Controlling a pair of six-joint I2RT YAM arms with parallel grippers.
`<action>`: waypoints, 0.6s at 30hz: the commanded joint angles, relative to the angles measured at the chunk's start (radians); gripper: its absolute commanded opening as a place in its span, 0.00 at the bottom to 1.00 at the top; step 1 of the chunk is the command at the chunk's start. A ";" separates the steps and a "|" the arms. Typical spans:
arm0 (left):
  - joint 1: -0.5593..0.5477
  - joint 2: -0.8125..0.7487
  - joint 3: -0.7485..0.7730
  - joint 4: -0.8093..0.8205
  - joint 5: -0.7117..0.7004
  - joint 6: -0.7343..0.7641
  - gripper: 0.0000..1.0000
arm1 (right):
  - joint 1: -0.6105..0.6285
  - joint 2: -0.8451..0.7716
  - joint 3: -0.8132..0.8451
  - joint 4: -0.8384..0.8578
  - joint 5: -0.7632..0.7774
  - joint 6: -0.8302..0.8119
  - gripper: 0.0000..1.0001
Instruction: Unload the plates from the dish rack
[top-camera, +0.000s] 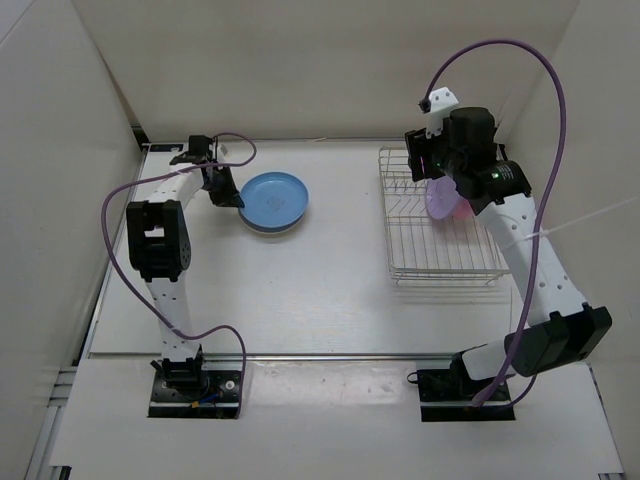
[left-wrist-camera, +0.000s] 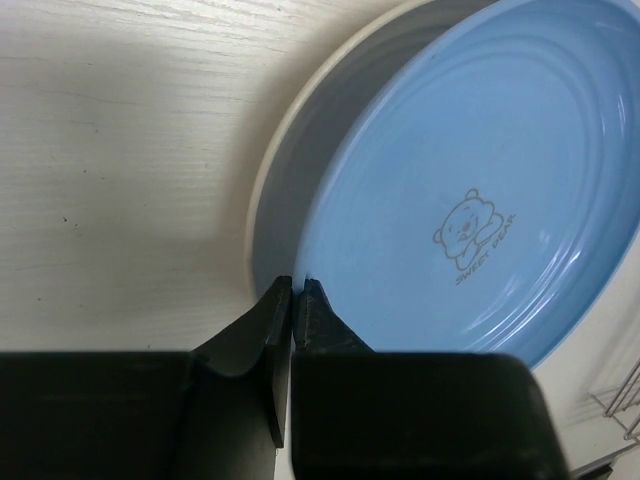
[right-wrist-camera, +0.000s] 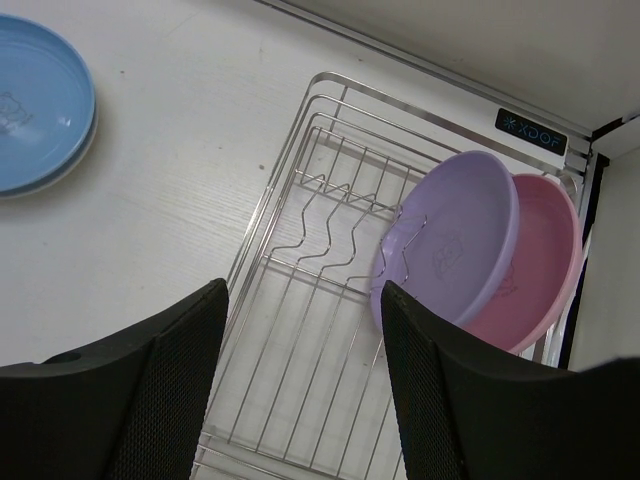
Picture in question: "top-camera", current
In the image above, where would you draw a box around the blue plate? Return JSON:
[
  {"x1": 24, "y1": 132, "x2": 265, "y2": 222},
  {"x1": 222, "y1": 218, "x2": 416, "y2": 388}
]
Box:
[{"x1": 239, "y1": 171, "x2": 310, "y2": 227}]

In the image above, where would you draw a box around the purple plate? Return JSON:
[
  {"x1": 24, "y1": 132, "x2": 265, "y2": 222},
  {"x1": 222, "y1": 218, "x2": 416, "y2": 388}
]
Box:
[{"x1": 425, "y1": 176, "x2": 462, "y2": 220}]

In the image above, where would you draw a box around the cream bear plate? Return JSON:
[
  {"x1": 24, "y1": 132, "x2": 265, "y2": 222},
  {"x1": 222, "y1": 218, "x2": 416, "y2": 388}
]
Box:
[{"x1": 241, "y1": 217, "x2": 303, "y2": 235}]

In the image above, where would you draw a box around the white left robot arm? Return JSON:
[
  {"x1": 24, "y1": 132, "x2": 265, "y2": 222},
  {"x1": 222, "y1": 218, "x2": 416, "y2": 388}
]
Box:
[{"x1": 126, "y1": 135, "x2": 244, "y2": 401}]

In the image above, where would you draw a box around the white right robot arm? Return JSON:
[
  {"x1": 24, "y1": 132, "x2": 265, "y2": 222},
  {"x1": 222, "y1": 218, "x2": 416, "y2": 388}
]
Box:
[{"x1": 405, "y1": 107, "x2": 612, "y2": 405}]

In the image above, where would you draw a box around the pink plate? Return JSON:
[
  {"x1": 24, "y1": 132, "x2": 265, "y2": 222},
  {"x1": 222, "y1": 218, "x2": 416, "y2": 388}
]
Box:
[{"x1": 452, "y1": 199, "x2": 474, "y2": 220}]

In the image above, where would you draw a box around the black XDOF label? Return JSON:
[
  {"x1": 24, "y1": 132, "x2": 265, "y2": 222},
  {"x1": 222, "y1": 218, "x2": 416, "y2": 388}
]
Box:
[{"x1": 149, "y1": 144, "x2": 183, "y2": 153}]

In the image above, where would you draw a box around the white zip tie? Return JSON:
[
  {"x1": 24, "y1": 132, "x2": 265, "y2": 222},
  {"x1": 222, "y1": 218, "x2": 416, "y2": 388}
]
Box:
[{"x1": 519, "y1": 197, "x2": 639, "y2": 246}]

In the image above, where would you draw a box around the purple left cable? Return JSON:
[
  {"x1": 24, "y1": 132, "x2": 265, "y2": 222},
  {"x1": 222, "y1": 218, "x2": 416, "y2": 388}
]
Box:
[{"x1": 101, "y1": 131, "x2": 249, "y2": 419}]

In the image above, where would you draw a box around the purple cable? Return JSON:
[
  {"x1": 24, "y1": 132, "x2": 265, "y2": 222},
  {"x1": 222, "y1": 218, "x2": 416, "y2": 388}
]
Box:
[
  {"x1": 101, "y1": 131, "x2": 249, "y2": 419},
  {"x1": 422, "y1": 39, "x2": 569, "y2": 409}
]

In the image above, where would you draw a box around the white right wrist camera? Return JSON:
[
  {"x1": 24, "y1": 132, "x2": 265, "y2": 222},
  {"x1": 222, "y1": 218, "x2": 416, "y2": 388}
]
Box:
[{"x1": 419, "y1": 87, "x2": 459, "y2": 139}]

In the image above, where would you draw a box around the metal wire dish rack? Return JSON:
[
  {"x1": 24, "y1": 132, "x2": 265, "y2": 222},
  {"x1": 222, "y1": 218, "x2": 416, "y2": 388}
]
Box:
[{"x1": 378, "y1": 146, "x2": 509, "y2": 286}]

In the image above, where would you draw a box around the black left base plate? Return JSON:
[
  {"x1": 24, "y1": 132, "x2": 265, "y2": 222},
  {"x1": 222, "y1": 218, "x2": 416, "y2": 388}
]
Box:
[{"x1": 147, "y1": 360, "x2": 243, "y2": 420}]

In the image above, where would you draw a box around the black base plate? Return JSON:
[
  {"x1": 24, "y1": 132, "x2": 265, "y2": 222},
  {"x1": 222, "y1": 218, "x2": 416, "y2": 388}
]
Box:
[
  {"x1": 147, "y1": 360, "x2": 243, "y2": 420},
  {"x1": 407, "y1": 369, "x2": 516, "y2": 423}
]

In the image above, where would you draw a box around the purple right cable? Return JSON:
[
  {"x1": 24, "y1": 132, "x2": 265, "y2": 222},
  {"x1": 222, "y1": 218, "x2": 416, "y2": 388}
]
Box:
[{"x1": 422, "y1": 39, "x2": 569, "y2": 409}]

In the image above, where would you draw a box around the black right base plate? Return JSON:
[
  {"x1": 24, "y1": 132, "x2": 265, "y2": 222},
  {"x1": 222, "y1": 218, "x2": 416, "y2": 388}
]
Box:
[{"x1": 407, "y1": 369, "x2": 516, "y2": 423}]

